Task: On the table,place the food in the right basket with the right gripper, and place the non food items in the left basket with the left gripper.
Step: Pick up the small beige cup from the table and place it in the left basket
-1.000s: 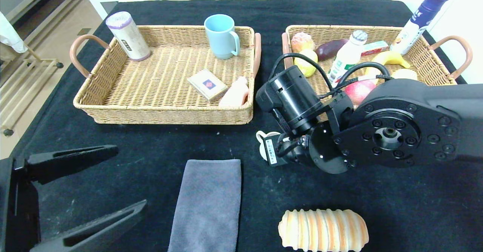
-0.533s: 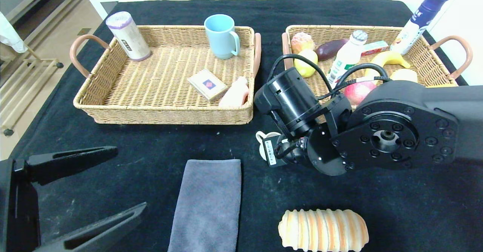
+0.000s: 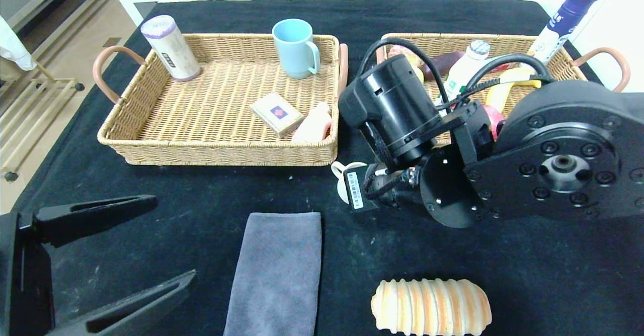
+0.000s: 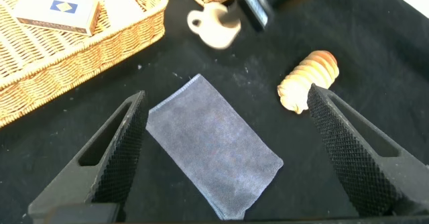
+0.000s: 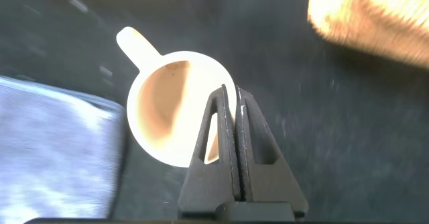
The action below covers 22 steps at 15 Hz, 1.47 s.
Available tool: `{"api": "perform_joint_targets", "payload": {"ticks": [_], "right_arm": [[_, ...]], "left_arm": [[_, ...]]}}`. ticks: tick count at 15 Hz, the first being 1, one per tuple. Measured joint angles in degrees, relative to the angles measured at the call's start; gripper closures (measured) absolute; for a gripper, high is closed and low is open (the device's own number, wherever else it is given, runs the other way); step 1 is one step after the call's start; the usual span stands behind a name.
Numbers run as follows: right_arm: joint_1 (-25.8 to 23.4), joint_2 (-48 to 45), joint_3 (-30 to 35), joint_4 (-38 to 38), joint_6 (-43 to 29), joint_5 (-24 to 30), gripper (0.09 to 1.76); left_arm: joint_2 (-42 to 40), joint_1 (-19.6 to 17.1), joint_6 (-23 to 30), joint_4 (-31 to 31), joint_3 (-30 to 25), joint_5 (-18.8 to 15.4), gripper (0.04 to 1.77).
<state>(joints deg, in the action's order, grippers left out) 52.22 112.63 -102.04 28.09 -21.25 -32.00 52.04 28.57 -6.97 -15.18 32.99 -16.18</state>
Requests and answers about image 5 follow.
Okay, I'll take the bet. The grey folded towel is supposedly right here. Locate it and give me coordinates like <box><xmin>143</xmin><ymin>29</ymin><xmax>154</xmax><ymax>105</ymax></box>
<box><xmin>0</xmin><ymin>75</ymin><xmax>127</xmax><ymax>222</ymax></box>

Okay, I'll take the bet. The black table cloth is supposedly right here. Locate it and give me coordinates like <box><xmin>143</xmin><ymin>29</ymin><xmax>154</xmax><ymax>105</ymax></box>
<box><xmin>0</xmin><ymin>0</ymin><xmax>429</xmax><ymax>222</ymax></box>

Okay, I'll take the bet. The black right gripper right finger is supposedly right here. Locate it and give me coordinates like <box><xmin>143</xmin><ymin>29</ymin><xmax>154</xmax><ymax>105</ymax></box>
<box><xmin>235</xmin><ymin>85</ymin><xmax>309</xmax><ymax>219</ymax></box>

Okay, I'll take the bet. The small cream espresso cup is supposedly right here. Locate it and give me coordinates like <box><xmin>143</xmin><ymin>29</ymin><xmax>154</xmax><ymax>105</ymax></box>
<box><xmin>115</xmin><ymin>26</ymin><xmax>238</xmax><ymax>168</ymax></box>

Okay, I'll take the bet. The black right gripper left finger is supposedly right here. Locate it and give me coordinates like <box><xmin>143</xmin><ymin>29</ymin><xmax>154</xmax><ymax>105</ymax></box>
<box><xmin>177</xmin><ymin>84</ymin><xmax>242</xmax><ymax>220</ymax></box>

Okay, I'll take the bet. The wicker basket holding food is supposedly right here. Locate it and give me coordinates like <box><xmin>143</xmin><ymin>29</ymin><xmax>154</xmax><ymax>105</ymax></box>
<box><xmin>307</xmin><ymin>0</ymin><xmax>429</xmax><ymax>70</ymax></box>

